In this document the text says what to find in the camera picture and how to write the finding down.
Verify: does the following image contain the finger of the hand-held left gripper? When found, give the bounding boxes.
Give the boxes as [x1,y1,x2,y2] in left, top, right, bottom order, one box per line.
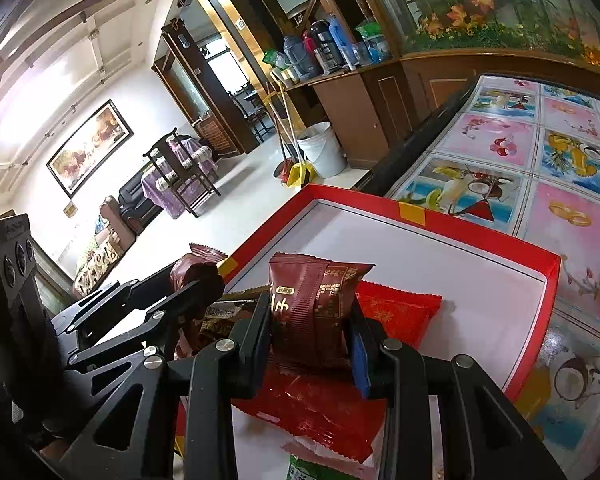
[50,260,201,341]
[62,280,227,378]

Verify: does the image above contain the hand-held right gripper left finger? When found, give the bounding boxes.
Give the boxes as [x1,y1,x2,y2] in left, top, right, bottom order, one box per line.
[30,302,273,480]

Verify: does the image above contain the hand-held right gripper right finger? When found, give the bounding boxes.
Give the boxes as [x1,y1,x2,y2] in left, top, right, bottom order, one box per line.
[347,305,570,480]

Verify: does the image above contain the brown crinkled snack packet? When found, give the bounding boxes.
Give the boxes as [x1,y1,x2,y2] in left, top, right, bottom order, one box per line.
[169,242,229,322]

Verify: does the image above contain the brown gold snack packet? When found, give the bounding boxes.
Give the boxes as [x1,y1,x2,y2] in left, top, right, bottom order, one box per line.
[199,285,272,343]

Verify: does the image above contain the red gold-print snack packet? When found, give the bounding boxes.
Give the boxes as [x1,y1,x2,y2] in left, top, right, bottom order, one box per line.
[354,281,444,352]
[229,364,390,464]

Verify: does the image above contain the dark red snack packet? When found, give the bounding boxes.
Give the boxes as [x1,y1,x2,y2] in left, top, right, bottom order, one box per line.
[268,252,373,372]

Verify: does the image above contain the red gift box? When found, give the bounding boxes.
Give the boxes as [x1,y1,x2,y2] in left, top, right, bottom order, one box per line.
[177,183,562,480]

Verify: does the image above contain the patterned sofa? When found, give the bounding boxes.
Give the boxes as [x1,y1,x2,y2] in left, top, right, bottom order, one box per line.
[71,195,132,297]

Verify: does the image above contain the black sofa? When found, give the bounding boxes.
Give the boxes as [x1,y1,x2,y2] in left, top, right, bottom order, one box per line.
[116,170,162,237]

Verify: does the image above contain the purple cloth table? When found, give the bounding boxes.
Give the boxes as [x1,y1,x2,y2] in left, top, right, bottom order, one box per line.
[140,139,219,219]

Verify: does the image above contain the green snack packet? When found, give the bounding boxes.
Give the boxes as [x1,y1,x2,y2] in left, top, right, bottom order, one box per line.
[286,454,362,480]

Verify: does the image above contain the dark wooden chair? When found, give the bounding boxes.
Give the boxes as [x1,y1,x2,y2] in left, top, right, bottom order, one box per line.
[142,127,222,219]

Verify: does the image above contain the red broom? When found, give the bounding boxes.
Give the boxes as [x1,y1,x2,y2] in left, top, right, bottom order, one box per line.
[266,80,297,184]

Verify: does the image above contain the yellow dustpan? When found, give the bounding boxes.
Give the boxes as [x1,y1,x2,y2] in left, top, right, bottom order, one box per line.
[285,159,318,189]

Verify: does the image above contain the white plastic bucket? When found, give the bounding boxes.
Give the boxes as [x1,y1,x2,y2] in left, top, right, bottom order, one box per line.
[295,121,349,180]

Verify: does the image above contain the dining chair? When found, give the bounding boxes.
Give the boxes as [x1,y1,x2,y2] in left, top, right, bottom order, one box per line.
[227,80,277,144]

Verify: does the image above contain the dark wooden display cabinet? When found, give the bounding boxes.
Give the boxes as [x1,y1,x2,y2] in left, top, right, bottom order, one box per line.
[151,16,262,157]

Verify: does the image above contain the printed fruit tablecloth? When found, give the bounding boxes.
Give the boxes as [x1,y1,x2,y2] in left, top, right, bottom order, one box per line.
[384,74,600,467]

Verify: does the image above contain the wooden side cabinet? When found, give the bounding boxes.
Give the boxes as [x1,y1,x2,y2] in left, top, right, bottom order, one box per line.
[272,56,417,173]

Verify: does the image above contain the grey thermos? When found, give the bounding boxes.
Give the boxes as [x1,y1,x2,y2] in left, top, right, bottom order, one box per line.
[281,35,322,82]

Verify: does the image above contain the red black thermos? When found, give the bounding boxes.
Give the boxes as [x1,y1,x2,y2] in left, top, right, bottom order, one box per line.
[301,20,345,77]

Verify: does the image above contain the wooden aquarium cabinet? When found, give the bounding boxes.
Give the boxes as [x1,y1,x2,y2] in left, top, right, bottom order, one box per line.
[399,49,600,121]

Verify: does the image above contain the blue thermos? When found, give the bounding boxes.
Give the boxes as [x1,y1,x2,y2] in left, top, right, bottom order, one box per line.
[327,14,357,72]

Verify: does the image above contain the green plastic bag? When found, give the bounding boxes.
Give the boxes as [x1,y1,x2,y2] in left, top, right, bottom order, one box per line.
[354,19,395,65]

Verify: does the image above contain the glass aquarium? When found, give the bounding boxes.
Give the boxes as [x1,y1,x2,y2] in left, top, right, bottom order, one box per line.
[340,0,600,68]

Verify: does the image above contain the framed wall painting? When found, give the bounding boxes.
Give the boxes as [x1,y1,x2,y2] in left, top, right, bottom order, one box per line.
[46,98,134,199]

